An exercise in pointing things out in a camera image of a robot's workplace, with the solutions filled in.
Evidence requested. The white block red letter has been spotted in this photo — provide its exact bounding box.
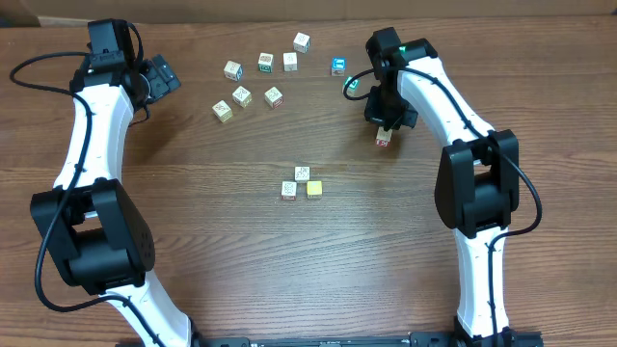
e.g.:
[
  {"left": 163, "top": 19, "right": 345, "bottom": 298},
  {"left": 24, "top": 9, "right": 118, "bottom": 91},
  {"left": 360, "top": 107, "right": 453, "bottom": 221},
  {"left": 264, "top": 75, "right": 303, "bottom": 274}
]
[{"left": 375, "top": 126, "right": 392, "bottom": 147}]

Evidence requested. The white block elephant picture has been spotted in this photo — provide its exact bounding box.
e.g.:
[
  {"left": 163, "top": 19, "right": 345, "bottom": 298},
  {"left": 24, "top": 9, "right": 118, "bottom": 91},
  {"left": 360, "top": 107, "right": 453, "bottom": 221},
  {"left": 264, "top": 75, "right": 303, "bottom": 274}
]
[{"left": 294, "top": 166, "right": 310, "bottom": 183}]

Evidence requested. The yellow K block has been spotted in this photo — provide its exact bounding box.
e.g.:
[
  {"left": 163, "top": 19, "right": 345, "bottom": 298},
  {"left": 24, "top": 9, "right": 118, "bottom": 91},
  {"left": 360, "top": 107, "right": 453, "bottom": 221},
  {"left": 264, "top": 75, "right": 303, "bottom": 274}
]
[{"left": 307, "top": 180, "right": 323, "bottom": 200}]

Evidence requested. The white block red trim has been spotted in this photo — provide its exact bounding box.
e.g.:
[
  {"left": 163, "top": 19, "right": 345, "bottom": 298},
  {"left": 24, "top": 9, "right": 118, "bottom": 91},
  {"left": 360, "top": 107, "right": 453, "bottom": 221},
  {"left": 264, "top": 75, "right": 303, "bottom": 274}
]
[{"left": 281, "top": 181, "right": 297, "bottom": 200}]

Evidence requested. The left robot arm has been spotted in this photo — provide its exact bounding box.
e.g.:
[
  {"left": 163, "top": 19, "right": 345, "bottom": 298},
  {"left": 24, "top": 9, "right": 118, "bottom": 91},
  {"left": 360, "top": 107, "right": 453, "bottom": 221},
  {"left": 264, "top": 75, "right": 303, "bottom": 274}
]
[{"left": 30, "top": 19, "right": 199, "bottom": 346}]

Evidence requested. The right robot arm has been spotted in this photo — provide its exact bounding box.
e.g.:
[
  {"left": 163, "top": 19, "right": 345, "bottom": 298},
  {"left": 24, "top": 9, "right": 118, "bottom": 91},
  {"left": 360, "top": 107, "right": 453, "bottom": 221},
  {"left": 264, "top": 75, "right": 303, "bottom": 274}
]
[{"left": 364, "top": 27, "right": 523, "bottom": 346}]

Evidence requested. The green L block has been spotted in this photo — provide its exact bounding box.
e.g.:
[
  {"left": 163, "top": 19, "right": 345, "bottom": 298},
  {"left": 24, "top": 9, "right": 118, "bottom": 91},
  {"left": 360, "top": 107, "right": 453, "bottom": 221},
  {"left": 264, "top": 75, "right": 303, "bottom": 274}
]
[{"left": 343, "top": 76, "right": 360, "bottom": 96}]

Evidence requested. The blue T block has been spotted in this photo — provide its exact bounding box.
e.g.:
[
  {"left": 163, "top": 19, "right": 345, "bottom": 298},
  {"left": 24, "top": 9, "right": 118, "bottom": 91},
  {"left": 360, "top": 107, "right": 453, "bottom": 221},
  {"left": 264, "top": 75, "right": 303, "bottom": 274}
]
[{"left": 331, "top": 57, "right": 347, "bottom": 76}]

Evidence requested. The white block blue side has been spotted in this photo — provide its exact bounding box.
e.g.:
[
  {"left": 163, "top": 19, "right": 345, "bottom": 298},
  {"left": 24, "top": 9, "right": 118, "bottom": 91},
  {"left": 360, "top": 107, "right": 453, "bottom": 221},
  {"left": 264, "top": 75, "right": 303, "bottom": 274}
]
[{"left": 224, "top": 61, "right": 243, "bottom": 81}]

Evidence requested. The white X block yellow side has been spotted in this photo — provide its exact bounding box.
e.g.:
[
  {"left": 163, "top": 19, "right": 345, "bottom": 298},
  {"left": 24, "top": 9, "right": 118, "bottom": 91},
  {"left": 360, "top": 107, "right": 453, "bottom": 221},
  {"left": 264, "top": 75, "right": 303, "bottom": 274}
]
[{"left": 232, "top": 86, "right": 252, "bottom": 108}]

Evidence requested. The white block top centre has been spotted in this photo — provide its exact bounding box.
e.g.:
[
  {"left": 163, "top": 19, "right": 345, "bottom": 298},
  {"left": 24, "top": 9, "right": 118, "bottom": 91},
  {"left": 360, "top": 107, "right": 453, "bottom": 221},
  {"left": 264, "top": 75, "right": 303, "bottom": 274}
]
[{"left": 293, "top": 32, "right": 310, "bottom": 54}]

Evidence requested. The plain white number block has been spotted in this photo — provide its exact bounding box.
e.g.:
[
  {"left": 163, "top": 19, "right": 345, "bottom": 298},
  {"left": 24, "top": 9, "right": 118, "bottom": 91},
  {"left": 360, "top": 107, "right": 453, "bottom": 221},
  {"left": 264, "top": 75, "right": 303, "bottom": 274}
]
[{"left": 282, "top": 52, "right": 298, "bottom": 72}]

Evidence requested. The white block green side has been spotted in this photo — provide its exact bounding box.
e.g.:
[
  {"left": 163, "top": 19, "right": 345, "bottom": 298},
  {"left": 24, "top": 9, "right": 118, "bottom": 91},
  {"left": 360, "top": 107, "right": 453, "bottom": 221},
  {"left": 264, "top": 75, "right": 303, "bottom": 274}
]
[{"left": 257, "top": 53, "right": 274, "bottom": 73}]

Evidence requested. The white block red side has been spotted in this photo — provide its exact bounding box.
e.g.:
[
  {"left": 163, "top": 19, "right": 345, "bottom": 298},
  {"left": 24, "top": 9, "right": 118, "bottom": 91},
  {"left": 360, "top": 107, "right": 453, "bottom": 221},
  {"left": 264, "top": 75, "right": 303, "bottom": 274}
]
[{"left": 264, "top": 87, "right": 283, "bottom": 109}]

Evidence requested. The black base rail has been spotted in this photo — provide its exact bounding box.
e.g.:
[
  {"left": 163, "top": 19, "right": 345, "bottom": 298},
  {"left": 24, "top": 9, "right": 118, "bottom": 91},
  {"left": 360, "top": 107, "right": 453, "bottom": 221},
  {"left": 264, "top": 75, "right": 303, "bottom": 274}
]
[{"left": 189, "top": 332, "right": 544, "bottom": 347}]

